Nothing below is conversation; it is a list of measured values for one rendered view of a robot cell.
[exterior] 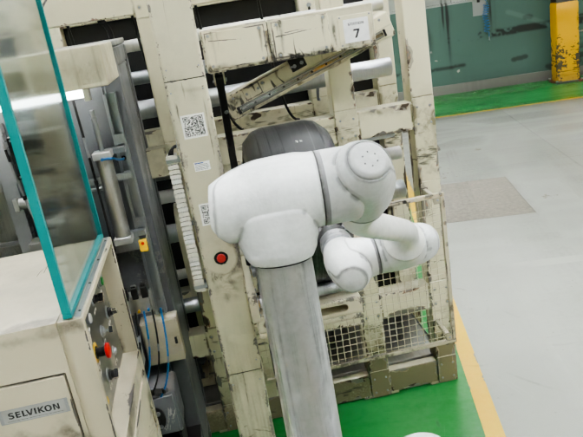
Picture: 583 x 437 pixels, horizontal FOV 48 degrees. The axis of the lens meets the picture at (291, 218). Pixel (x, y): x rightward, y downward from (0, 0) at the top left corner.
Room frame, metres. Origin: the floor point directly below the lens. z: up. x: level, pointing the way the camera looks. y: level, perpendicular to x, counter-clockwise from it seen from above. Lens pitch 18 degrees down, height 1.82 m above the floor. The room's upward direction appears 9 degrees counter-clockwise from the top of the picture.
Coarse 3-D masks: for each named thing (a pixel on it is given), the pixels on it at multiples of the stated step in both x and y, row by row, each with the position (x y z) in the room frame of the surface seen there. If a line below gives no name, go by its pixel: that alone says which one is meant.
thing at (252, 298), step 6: (246, 270) 2.18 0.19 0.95; (246, 276) 2.12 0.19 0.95; (246, 282) 2.07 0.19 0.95; (252, 282) 2.23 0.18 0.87; (246, 288) 2.02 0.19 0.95; (252, 288) 2.01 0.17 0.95; (252, 294) 1.96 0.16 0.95; (252, 300) 1.94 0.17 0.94; (258, 300) 1.97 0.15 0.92; (252, 306) 1.94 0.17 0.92; (258, 306) 1.94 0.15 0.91; (252, 312) 1.94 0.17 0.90; (258, 312) 1.94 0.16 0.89; (252, 318) 1.94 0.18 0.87; (258, 318) 1.94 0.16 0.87
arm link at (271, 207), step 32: (256, 160) 1.08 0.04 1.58; (288, 160) 1.05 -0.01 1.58; (224, 192) 1.03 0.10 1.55; (256, 192) 1.01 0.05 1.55; (288, 192) 1.01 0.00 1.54; (320, 192) 1.02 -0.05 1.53; (224, 224) 1.02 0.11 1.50; (256, 224) 1.00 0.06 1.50; (288, 224) 1.00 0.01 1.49; (320, 224) 1.04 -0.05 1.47; (256, 256) 1.01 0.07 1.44; (288, 256) 1.00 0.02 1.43; (288, 288) 1.01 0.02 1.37; (288, 320) 1.00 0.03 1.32; (320, 320) 1.03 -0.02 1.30; (288, 352) 0.99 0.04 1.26; (320, 352) 1.00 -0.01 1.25; (288, 384) 0.99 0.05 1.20; (320, 384) 0.99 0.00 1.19; (288, 416) 0.99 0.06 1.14; (320, 416) 0.98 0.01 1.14
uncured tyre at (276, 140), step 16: (272, 128) 2.12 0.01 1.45; (288, 128) 2.10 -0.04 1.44; (304, 128) 2.08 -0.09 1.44; (320, 128) 2.10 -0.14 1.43; (256, 144) 2.04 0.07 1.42; (272, 144) 2.02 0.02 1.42; (288, 144) 2.01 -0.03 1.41; (304, 144) 2.01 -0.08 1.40; (320, 144) 2.01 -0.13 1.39; (320, 256) 1.90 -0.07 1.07; (320, 272) 1.94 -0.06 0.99
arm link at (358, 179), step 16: (352, 144) 1.03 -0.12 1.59; (368, 144) 1.03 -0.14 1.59; (320, 160) 1.05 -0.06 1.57; (336, 160) 1.03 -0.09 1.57; (352, 160) 1.01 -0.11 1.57; (368, 160) 1.01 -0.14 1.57; (384, 160) 1.01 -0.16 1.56; (320, 176) 1.03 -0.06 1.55; (336, 176) 1.02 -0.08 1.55; (352, 176) 1.00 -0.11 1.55; (368, 176) 1.00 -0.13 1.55; (384, 176) 1.00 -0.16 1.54; (336, 192) 1.02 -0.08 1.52; (352, 192) 1.01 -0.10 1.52; (368, 192) 1.01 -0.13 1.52; (384, 192) 1.02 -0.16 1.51; (336, 208) 1.02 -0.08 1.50; (352, 208) 1.03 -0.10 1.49; (368, 208) 1.05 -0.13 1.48; (384, 208) 1.08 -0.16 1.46
